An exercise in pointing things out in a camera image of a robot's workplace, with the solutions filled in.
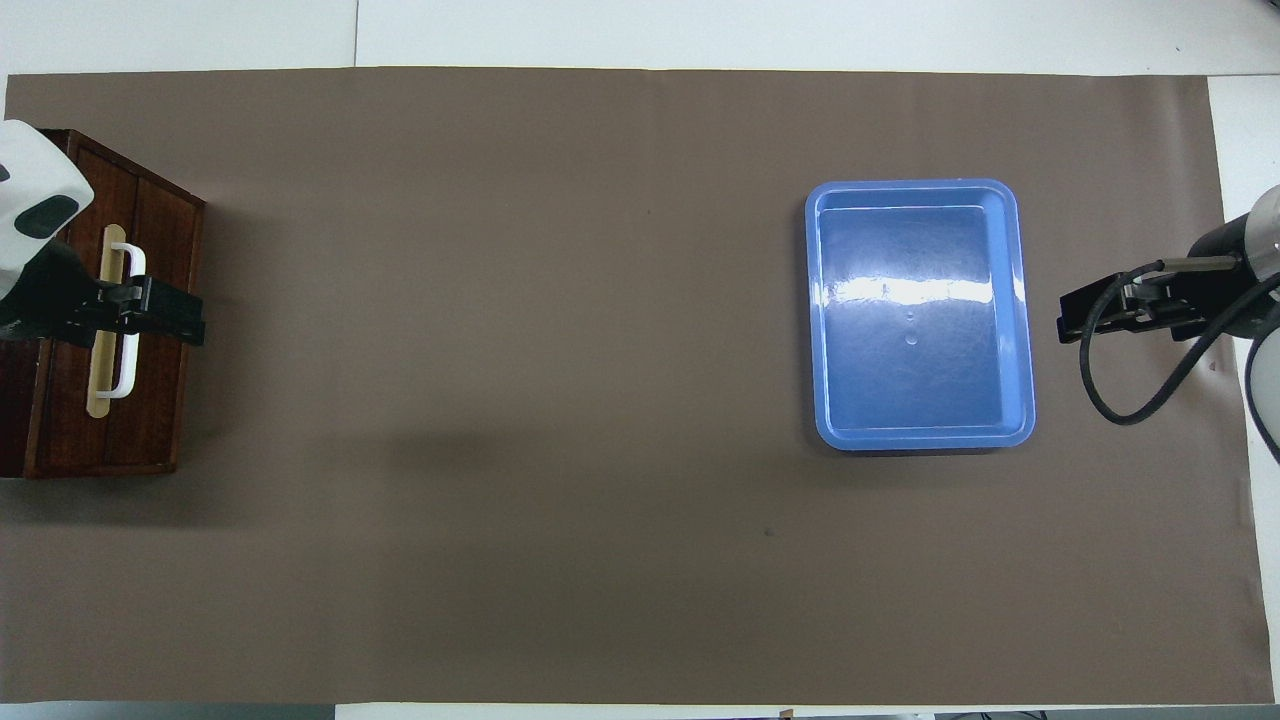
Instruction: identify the blue plastic tray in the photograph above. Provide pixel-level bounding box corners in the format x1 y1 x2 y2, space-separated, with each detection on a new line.
804 179 1037 453

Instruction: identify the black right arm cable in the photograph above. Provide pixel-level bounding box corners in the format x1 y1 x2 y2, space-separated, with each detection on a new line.
1077 259 1280 427

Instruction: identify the brown table mat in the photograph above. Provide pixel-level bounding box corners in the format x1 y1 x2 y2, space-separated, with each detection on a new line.
3 66 1276 706

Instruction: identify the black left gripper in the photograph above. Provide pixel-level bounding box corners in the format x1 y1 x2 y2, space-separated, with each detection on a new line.
0 243 207 347

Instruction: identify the dark wood drawer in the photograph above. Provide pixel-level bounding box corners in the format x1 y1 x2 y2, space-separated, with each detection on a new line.
24 130 207 479

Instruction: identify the white drawer handle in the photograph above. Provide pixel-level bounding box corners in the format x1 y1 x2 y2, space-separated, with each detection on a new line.
94 243 148 401

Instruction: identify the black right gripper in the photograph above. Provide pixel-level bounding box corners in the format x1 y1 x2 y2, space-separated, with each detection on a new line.
1059 215 1263 345

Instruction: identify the dark wooden drawer cabinet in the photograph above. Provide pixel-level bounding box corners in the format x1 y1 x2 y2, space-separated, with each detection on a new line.
0 128 79 479

